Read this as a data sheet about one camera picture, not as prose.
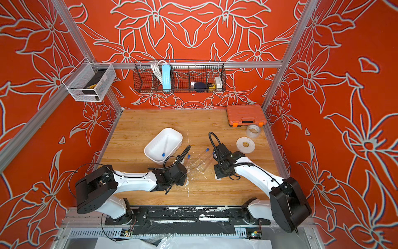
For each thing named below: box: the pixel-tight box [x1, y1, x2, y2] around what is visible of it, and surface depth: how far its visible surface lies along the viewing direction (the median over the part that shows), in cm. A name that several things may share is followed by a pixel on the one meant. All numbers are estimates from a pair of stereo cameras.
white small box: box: [214, 76, 223, 89], surface depth 94 cm
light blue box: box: [162, 64, 172, 90], surface depth 92 cm
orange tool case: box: [225, 104, 267, 128], surface depth 112 cm
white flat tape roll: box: [235, 136, 256, 154], surface depth 100 cm
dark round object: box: [193, 81, 207, 93], surface depth 97 cm
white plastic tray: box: [143, 127, 183, 166], surface depth 100 cm
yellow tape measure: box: [207, 83, 217, 91], surface depth 97 cm
